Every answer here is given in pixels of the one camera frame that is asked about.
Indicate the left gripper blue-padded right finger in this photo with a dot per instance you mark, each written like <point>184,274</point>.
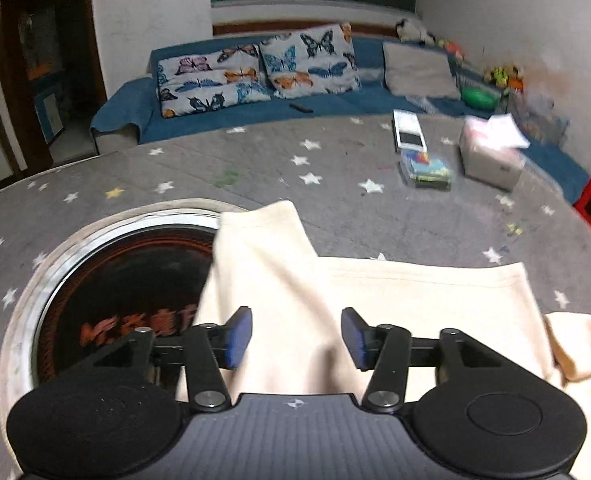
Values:
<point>386,351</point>

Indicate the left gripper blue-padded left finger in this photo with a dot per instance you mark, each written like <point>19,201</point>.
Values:
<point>209,349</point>

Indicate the cream beige garment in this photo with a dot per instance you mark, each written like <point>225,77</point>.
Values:
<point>263,260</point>

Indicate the black round induction cooktop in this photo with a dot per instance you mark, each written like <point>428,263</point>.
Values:
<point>148,278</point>

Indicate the clear box colourful items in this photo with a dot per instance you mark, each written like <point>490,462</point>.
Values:
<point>422,170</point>

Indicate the white flat device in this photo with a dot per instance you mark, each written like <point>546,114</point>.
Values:
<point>407,132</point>

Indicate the white tissue box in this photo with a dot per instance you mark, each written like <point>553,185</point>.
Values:
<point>485,160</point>

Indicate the blue sofa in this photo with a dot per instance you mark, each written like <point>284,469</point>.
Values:
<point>135,104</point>

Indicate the black remote control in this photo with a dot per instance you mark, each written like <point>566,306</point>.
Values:
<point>301,109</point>

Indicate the left butterfly print pillow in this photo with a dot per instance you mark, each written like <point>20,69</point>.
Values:
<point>207,82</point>

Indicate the butterfly print pillow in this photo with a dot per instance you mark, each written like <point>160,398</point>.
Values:
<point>318,60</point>
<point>207,82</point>

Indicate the grey plain cushion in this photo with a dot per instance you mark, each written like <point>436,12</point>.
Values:
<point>412,71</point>

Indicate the right butterfly print pillow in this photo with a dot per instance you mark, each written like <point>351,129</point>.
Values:
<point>318,60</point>

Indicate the yellow black toy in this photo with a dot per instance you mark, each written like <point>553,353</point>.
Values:
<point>507,77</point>

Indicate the black white plush toy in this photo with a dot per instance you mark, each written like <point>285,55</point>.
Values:
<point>411,31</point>

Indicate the dark wooden door frame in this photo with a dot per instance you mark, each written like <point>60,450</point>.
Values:
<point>50,73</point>

